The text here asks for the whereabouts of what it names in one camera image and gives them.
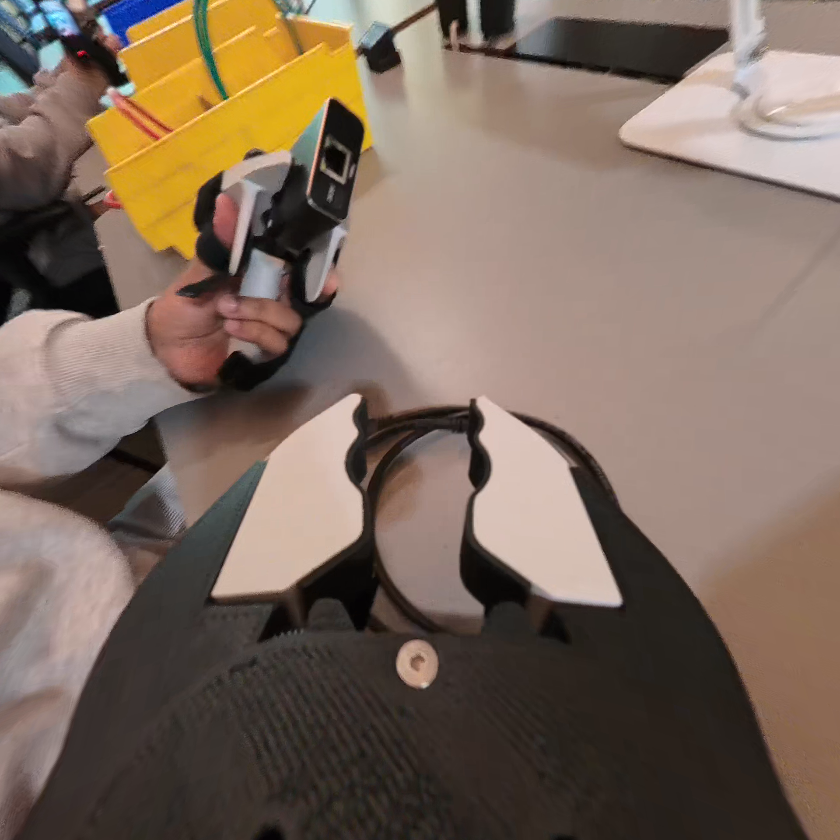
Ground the white monitor stand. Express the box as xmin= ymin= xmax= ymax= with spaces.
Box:
xmin=618 ymin=0 xmax=840 ymax=201

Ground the blue plastic bin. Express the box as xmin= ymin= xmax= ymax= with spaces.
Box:
xmin=101 ymin=0 xmax=191 ymax=30

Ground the person's left hand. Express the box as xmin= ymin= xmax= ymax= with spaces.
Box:
xmin=146 ymin=193 xmax=304 ymax=389

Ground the dark cloth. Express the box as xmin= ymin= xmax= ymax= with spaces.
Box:
xmin=0 ymin=200 xmax=120 ymax=324

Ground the black power adapter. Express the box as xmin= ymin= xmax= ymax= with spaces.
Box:
xmin=356 ymin=21 xmax=403 ymax=73

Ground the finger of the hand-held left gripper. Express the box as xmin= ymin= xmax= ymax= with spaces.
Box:
xmin=220 ymin=151 xmax=294 ymax=278
xmin=304 ymin=225 xmax=349 ymax=303

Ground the red cable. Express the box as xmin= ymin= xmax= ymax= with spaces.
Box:
xmin=107 ymin=88 xmax=175 ymax=142

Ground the black network adapter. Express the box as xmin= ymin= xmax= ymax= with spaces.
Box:
xmin=289 ymin=97 xmax=366 ymax=222

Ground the green cable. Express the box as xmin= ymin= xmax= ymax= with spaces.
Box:
xmin=192 ymin=0 xmax=232 ymax=101

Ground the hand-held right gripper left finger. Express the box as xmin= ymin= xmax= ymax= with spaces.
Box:
xmin=209 ymin=392 xmax=382 ymax=634

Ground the black flat pad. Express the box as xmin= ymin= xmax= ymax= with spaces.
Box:
xmin=515 ymin=16 xmax=732 ymax=83

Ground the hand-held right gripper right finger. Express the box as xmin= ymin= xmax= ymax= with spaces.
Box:
xmin=459 ymin=395 xmax=624 ymax=641

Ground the another person's forearm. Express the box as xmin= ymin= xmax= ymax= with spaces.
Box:
xmin=0 ymin=62 xmax=99 ymax=211

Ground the black cable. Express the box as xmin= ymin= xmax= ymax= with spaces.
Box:
xmin=363 ymin=405 xmax=618 ymax=636

